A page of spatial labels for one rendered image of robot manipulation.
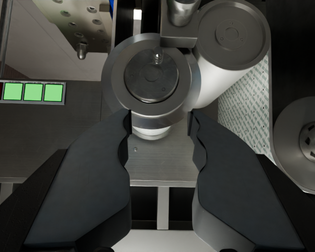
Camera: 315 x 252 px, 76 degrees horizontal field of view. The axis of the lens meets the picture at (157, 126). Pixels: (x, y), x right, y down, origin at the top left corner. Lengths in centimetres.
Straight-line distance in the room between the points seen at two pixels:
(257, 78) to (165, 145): 34
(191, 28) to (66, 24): 41
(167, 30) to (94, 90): 41
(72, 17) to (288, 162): 55
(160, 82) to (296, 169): 23
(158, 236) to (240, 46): 53
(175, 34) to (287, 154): 23
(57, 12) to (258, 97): 49
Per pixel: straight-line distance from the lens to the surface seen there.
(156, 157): 61
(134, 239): 66
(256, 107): 38
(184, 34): 30
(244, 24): 38
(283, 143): 35
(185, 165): 62
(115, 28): 35
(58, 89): 69
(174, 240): 67
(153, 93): 28
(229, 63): 34
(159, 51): 27
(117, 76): 30
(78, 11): 58
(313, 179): 37
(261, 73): 38
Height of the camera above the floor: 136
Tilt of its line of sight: 8 degrees down
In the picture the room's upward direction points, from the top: 178 degrees counter-clockwise
